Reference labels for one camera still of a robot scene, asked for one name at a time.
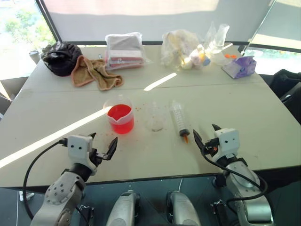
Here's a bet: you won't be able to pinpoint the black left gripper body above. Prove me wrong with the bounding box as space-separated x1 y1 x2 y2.
90 148 109 166

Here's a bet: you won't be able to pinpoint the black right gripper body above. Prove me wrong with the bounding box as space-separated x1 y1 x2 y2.
203 138 221 158

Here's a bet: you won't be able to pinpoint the beaker with red liquid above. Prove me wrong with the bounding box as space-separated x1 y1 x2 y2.
103 94 135 135

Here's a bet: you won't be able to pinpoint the clear syringe with orange tip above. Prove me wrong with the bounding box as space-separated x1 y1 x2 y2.
169 100 190 145

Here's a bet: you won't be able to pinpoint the small clear plastic cup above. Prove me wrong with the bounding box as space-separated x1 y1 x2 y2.
143 101 166 132

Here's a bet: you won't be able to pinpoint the black table caster wheel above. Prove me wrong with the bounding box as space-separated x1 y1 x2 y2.
212 176 227 188

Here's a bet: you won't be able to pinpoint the silver rounded robot leg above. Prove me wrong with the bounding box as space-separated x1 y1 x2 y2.
105 190 142 226
166 190 202 226

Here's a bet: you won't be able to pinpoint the brown towel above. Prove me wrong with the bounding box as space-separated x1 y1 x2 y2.
71 55 124 91

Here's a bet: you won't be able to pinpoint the purple tissue pack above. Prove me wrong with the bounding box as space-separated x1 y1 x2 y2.
221 56 258 79

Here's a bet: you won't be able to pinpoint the pastel sponge pieces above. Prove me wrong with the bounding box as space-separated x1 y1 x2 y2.
182 44 211 70

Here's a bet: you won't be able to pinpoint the white object on floor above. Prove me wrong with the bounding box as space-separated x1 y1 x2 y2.
18 190 35 201

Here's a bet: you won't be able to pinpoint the black backpack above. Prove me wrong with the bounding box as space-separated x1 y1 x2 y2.
260 68 301 133

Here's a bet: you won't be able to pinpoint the black crumpled bag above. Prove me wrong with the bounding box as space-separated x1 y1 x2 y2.
41 41 83 77

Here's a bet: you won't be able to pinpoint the clear glass flask in bag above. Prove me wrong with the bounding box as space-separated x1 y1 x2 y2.
204 22 230 66

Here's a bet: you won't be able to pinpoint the plastic pack of folded cloths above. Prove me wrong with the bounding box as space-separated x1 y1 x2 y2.
104 32 151 72

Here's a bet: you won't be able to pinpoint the clear bag with yellow contents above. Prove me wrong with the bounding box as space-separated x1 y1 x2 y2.
160 29 206 70

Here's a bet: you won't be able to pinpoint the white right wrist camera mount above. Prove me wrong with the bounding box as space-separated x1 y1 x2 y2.
214 128 240 163

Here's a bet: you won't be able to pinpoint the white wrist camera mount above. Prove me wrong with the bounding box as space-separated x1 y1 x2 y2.
67 135 98 176
214 128 240 163

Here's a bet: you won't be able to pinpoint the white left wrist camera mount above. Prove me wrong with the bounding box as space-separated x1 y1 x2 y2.
67 135 98 176

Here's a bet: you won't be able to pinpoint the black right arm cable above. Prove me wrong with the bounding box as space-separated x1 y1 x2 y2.
201 145 269 208

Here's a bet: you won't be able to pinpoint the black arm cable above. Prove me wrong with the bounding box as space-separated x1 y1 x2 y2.
22 139 69 221
201 145 269 208

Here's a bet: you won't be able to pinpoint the black metal bracket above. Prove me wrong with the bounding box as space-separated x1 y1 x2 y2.
210 199 227 215
78 204 95 226

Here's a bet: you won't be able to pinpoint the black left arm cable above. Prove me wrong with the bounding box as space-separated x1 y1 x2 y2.
22 139 69 221

